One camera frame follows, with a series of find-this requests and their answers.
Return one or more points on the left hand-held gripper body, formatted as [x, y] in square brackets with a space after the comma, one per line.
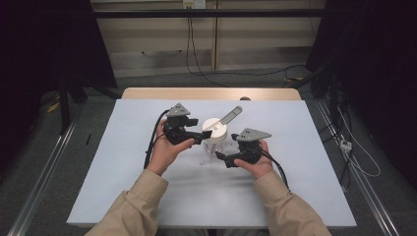
[178, 129]

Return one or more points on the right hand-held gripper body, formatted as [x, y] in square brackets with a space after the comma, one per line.
[250, 147]

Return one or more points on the white lid with grey tab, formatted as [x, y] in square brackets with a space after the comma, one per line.
[214, 128]

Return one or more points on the person's right hand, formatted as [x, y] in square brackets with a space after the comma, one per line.
[260, 167]

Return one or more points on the person's left hand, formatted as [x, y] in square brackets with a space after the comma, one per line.
[164, 154]

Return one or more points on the wooden table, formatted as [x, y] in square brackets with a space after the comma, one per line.
[196, 93]

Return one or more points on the white table board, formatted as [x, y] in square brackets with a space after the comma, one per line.
[295, 183]

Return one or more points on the small black pen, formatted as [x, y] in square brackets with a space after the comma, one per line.
[88, 139]

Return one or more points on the white power strip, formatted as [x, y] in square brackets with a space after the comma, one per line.
[345, 145]

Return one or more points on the black metal stand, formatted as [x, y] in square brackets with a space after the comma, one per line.
[64, 105]
[327, 85]

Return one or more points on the black horizontal bar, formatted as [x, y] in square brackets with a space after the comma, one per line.
[209, 13]

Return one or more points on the yellow tape piece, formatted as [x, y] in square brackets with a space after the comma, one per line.
[53, 106]

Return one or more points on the black curtain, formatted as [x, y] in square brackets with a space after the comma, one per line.
[377, 49]
[46, 42]

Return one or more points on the aluminium floor rail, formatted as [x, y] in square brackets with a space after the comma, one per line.
[42, 177]
[360, 183]

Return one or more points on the white wall outlet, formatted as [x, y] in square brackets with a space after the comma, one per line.
[194, 3]

